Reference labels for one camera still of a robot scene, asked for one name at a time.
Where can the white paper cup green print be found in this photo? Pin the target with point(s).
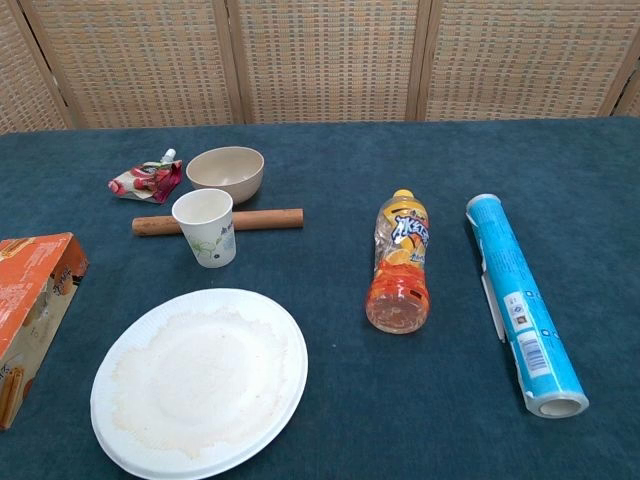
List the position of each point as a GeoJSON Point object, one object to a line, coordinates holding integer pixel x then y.
{"type": "Point", "coordinates": [210, 240]}

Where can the small off-white bowl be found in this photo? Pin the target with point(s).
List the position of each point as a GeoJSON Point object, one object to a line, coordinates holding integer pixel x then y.
{"type": "Point", "coordinates": [225, 167]}

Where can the large white paper plate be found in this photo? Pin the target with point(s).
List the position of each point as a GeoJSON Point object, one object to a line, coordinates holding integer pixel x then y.
{"type": "Point", "coordinates": [200, 380]}

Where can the brown wooden rolling pin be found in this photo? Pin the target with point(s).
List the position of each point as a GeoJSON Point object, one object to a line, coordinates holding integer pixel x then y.
{"type": "Point", "coordinates": [272, 220]}

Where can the teal table cloth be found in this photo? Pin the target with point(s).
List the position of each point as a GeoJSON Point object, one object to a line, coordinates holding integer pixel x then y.
{"type": "Point", "coordinates": [330, 170]}

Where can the orange drink plastic bottle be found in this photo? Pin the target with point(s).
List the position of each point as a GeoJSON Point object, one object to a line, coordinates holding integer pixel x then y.
{"type": "Point", "coordinates": [400, 280]}

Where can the woven bamboo folding screen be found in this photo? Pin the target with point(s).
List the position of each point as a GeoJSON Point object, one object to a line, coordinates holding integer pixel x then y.
{"type": "Point", "coordinates": [325, 60]}

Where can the crumpled red snack pouch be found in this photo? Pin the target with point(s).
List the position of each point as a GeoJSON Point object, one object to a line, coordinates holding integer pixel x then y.
{"type": "Point", "coordinates": [150, 180]}

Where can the blue cling film roll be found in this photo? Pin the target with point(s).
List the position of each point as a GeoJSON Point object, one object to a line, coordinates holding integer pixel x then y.
{"type": "Point", "coordinates": [520, 300]}

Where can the orange cardboard snack box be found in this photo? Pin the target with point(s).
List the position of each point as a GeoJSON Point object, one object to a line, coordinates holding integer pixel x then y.
{"type": "Point", "coordinates": [30, 300]}

